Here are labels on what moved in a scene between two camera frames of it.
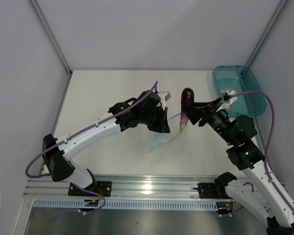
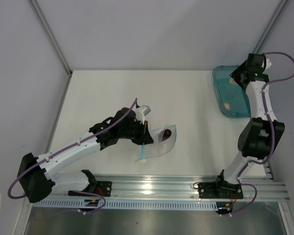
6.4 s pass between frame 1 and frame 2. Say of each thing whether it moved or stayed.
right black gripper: moved
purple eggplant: moved
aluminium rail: stayed
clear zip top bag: moved
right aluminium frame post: stayed
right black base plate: stayed
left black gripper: moved
